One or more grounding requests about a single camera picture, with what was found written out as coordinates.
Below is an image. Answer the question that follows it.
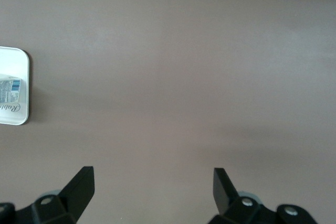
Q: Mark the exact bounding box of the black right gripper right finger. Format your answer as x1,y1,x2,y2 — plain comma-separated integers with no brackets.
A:
207,167,316,224

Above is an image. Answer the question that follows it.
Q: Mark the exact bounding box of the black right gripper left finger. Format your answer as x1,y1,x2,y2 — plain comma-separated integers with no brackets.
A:
15,166,95,224

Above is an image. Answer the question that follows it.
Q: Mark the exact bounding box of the blue white milk carton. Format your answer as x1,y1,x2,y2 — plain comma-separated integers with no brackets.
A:
0,74,22,105

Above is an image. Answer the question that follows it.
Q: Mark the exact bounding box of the cream rabbit print tray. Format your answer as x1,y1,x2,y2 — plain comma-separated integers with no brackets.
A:
0,47,29,125

